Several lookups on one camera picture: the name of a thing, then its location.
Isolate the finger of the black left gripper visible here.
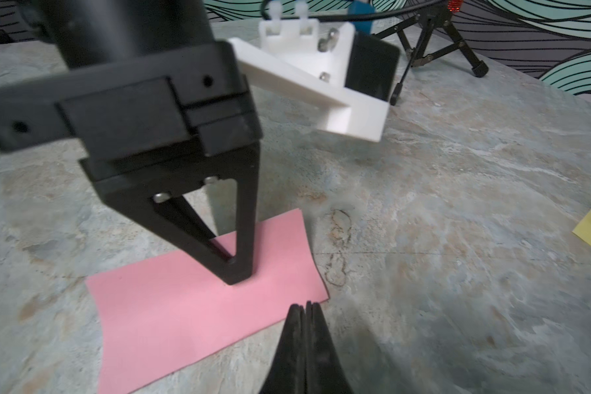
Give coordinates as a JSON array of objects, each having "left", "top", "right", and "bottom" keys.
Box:
[{"left": 232, "top": 143, "right": 260, "bottom": 284}]

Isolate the black tripod mic stand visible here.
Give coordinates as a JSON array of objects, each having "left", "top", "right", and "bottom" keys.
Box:
[{"left": 373, "top": 0, "right": 489, "bottom": 107}]

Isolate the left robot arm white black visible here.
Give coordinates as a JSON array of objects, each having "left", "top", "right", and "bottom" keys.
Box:
[{"left": 0, "top": 1, "right": 263, "bottom": 285}]

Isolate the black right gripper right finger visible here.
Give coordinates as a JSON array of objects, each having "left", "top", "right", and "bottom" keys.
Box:
[{"left": 305, "top": 301, "right": 353, "bottom": 394}]

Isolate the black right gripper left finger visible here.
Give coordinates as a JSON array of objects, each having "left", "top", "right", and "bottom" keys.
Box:
[{"left": 259, "top": 305, "right": 305, "bottom": 394}]

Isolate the pink square paper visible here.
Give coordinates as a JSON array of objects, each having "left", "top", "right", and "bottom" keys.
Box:
[{"left": 86, "top": 209, "right": 328, "bottom": 393}]

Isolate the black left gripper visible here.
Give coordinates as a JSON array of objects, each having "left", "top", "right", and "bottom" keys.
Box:
[{"left": 0, "top": 41, "right": 262, "bottom": 285}]

